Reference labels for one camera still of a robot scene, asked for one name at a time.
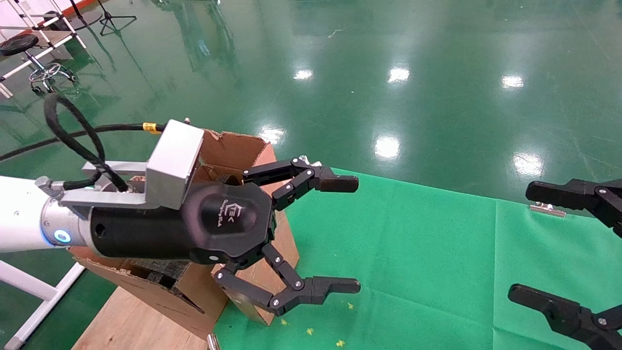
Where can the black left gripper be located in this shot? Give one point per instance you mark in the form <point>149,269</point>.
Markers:
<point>218,223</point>

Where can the black tripod stand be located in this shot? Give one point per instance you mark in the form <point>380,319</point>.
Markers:
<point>121,18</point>

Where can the silver metal clip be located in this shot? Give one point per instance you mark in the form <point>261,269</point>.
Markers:
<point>304,159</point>
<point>213,342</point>
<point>546,209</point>

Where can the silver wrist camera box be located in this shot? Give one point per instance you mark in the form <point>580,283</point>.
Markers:
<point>172,160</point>

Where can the white table frame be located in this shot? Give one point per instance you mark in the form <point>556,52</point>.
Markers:
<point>29,287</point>

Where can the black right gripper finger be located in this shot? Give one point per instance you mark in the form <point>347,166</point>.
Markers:
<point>573,316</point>
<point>583,194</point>

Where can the black round-base stand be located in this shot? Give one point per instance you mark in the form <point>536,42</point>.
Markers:
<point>87,18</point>

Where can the silver camera mount bracket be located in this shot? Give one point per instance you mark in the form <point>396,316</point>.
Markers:
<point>112,197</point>

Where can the black foam block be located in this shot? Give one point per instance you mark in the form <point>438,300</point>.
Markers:
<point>160,271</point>

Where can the black round stool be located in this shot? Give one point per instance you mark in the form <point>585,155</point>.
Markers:
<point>17,43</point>

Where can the large open cardboard carton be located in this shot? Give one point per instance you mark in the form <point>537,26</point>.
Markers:
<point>146,304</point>

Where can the green table cloth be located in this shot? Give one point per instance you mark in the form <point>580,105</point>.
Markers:
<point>413,253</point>

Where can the black bag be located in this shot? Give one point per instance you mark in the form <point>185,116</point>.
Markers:
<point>56,20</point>

